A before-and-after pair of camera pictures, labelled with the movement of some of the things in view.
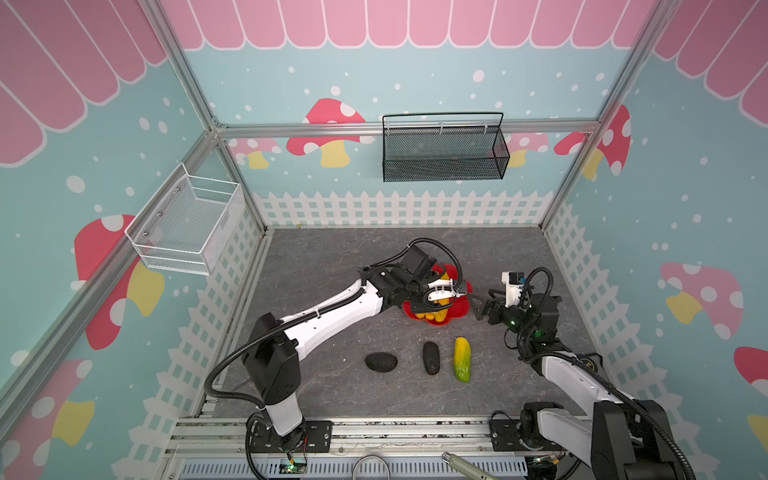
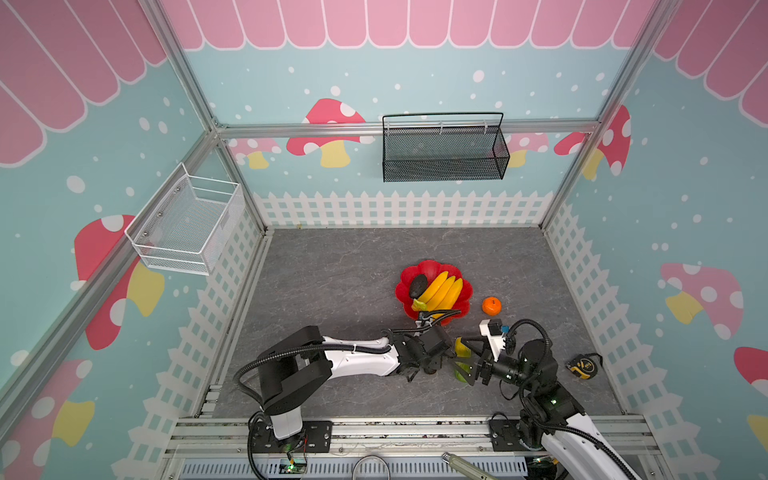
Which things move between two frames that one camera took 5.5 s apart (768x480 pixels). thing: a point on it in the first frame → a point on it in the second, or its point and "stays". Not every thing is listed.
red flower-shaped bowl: (457, 310) stays
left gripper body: (417, 294) → (428, 364)
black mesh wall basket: (444, 153) stays
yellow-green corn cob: (462, 359) stays
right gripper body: (492, 308) → (480, 369)
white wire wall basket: (187, 224) stays
